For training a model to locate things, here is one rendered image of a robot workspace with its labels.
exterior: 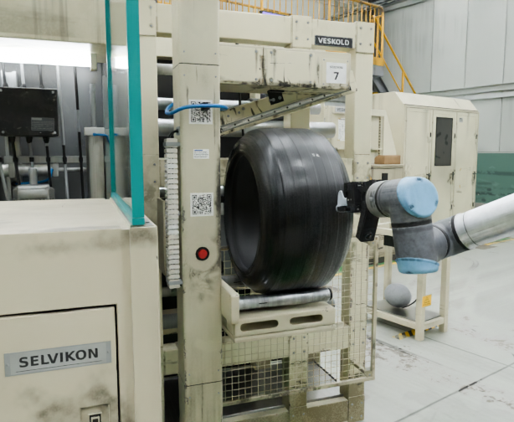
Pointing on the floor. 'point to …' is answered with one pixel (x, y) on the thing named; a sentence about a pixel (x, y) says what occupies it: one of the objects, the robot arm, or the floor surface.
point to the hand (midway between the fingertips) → (340, 210)
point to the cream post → (189, 141)
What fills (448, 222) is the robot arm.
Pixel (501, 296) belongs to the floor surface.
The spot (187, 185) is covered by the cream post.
